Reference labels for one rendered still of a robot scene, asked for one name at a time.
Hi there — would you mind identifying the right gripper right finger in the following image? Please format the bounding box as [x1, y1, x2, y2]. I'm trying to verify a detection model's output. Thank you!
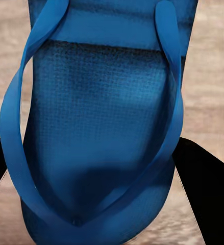
[172, 137, 224, 245]

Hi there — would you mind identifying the sandal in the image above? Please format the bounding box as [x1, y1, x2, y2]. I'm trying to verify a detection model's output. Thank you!
[0, 0, 198, 245]

